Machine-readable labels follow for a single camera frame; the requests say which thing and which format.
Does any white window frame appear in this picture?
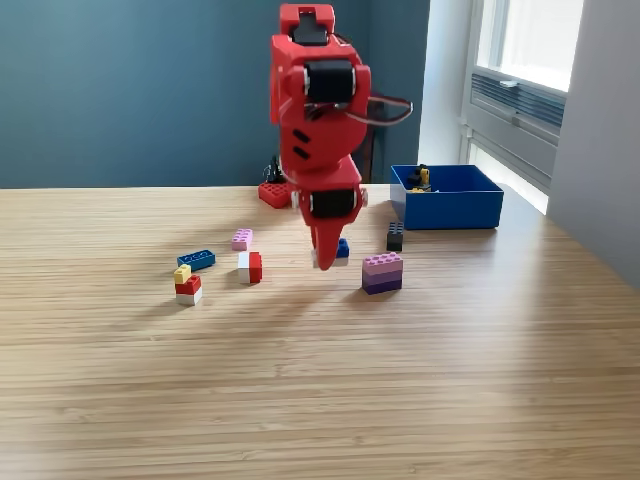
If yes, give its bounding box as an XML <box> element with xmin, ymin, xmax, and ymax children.
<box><xmin>467</xmin><ymin>0</ymin><xmax>586</xmax><ymax>94</ymax></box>

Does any blue plastic bin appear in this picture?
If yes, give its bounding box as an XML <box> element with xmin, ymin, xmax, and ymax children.
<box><xmin>389</xmin><ymin>164</ymin><xmax>504</xmax><ymax>231</ymax></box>

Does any black brick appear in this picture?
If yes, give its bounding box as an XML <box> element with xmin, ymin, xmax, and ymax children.
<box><xmin>385</xmin><ymin>221</ymin><xmax>405</xmax><ymax>253</ymax></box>

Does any dark folded chair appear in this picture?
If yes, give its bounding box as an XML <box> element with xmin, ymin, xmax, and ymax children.
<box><xmin>358</xmin><ymin>94</ymin><xmax>388</xmax><ymax>185</ymax></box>

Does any blue white brick stack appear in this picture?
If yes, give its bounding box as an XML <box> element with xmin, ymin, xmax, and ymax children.
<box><xmin>311</xmin><ymin>238</ymin><xmax>351</xmax><ymax>270</ymax></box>

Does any pink purple brick stack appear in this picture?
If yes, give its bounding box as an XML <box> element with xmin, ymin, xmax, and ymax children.
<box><xmin>361</xmin><ymin>252</ymin><xmax>404</xmax><ymax>296</ymax></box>

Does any grey vent grille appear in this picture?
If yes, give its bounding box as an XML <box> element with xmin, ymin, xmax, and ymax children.
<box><xmin>470</xmin><ymin>72</ymin><xmax>567</xmax><ymax>132</ymax></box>

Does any tall red white brick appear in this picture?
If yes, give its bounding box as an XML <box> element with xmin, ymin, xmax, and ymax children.
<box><xmin>237</xmin><ymin>250</ymin><xmax>264</xmax><ymax>285</ymax></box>

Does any yellow red white brick stack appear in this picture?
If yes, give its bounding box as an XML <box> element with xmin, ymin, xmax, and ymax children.
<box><xmin>173</xmin><ymin>264</ymin><xmax>204</xmax><ymax>307</ymax></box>

